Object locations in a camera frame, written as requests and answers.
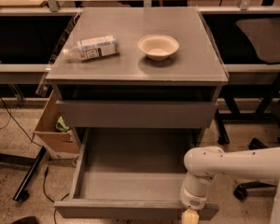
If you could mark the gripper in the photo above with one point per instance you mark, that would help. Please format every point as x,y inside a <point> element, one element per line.
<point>191,199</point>

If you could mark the grey drawer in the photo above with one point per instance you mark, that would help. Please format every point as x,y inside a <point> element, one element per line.
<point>118,114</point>
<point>128,173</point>

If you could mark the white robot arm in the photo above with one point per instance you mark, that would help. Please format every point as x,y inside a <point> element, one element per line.
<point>203,164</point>

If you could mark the grey drawer cabinet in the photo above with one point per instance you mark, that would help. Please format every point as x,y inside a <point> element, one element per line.
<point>193,74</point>

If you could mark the grey top drawer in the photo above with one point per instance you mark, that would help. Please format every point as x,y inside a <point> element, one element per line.
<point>118,114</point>

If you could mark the black right table leg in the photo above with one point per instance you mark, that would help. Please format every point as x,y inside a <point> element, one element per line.
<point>229,96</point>

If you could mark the black table leg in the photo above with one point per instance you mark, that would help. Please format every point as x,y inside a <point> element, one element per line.
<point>229,96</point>
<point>21,195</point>

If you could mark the brown cardboard box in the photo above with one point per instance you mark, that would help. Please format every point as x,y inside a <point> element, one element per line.
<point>46,129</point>

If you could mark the dark shoe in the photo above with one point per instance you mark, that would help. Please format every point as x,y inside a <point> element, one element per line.
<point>26,220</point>

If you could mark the green cloth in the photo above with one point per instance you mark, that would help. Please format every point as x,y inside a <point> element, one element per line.
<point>61,126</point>

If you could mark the black left table leg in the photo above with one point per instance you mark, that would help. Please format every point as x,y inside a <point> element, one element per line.
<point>21,195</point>

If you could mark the beige paper bowl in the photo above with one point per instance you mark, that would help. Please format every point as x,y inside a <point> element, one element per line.
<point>158,47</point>

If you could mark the black office chair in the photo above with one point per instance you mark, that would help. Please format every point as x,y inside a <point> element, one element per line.
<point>264,35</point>

